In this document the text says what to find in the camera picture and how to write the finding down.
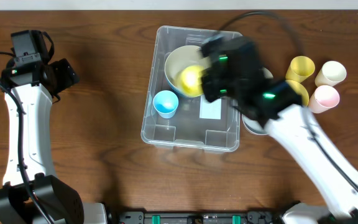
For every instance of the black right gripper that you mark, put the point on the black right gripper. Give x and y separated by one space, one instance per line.
209 73

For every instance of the yellow cup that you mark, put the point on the yellow cup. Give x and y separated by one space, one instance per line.
300 68
189 80

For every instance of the cream beige bowl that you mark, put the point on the cream beige bowl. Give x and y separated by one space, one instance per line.
180 59

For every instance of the light blue cup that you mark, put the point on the light blue cup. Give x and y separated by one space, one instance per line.
166 103

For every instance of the pink cup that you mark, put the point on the pink cup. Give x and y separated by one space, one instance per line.
324 98

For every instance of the cream white cup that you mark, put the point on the cream white cup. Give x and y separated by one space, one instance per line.
331 74

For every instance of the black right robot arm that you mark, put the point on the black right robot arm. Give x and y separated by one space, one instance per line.
281 113

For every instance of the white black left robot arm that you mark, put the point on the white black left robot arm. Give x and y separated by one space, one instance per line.
31 191

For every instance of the clear plastic storage container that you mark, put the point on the clear plastic storage container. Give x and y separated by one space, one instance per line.
185 128

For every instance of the white paper label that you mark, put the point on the white paper label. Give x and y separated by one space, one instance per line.
210 110

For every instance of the white bowl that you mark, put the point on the white bowl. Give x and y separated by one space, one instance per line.
267 73

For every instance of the light grey bowl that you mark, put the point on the light grey bowl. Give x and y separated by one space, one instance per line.
253 126

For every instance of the yellow bowl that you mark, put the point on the yellow bowl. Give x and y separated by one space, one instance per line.
301 90

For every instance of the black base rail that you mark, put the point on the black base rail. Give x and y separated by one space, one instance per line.
251 217

